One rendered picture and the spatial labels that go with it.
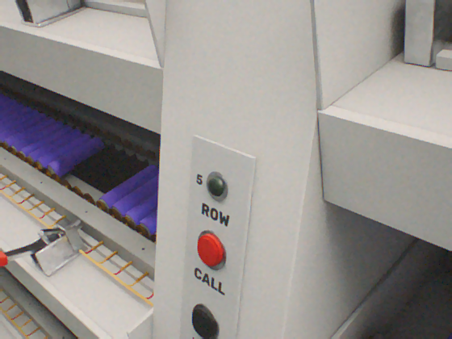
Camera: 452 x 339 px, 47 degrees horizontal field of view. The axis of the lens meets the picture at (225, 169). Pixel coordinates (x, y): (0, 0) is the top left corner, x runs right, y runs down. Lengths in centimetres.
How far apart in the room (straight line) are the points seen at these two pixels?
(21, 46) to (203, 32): 20
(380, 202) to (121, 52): 17
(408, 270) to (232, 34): 19
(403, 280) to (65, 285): 26
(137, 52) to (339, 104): 13
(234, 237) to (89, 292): 20
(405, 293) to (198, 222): 16
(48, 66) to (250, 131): 20
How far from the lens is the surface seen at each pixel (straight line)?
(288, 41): 21
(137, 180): 49
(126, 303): 41
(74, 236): 46
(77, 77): 35
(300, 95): 21
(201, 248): 26
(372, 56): 23
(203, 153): 25
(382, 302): 33
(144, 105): 30
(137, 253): 41
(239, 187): 23
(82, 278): 44
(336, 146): 21
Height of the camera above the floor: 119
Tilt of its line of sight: 20 degrees down
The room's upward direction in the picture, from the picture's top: 5 degrees clockwise
